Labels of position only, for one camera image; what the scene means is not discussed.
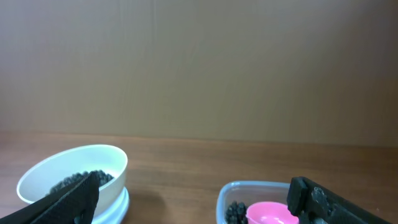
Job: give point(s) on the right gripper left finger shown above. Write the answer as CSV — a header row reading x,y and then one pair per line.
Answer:
x,y
75,203

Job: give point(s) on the white digital kitchen scale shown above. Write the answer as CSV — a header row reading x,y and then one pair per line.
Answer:
x,y
116,212

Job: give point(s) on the white round bowl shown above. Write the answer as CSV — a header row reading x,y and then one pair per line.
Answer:
x,y
38,180

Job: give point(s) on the black beans pile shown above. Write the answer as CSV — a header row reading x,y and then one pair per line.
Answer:
x,y
236,213

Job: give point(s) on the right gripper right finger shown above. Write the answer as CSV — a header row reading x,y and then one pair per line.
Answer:
x,y
311,203

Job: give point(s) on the pink scoop blue handle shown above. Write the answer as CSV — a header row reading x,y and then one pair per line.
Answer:
x,y
270,213

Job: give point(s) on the black beans in bowl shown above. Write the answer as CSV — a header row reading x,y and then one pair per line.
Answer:
x,y
103,177

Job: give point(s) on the clear plastic container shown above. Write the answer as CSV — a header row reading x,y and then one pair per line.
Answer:
x,y
249,192

